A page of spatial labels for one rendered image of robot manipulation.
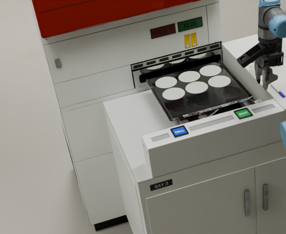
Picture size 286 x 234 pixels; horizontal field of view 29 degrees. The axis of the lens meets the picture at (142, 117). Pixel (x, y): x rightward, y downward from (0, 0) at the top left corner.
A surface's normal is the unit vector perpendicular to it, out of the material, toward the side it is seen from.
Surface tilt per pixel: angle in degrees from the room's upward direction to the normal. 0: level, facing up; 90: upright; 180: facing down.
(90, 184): 90
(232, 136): 90
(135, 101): 0
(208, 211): 90
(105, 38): 90
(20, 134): 0
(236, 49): 0
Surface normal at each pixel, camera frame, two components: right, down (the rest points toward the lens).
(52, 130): -0.14, -0.82
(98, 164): 0.27, 0.51
